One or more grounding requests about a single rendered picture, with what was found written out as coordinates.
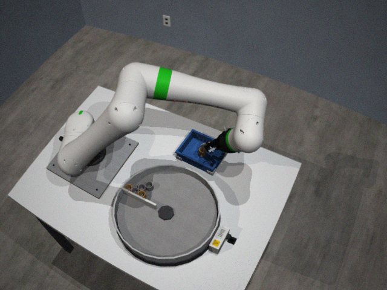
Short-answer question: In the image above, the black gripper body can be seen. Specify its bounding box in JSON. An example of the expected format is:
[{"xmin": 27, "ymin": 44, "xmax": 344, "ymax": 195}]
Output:
[{"xmin": 213, "ymin": 134, "xmax": 224, "ymax": 152}]

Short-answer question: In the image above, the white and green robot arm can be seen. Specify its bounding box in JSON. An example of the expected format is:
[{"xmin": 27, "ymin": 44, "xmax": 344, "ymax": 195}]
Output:
[{"xmin": 57, "ymin": 62, "xmax": 267, "ymax": 176}]

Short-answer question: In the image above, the blue crate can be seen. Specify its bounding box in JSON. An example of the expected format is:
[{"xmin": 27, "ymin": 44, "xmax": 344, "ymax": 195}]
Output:
[{"xmin": 175, "ymin": 129, "xmax": 227, "ymax": 176}]

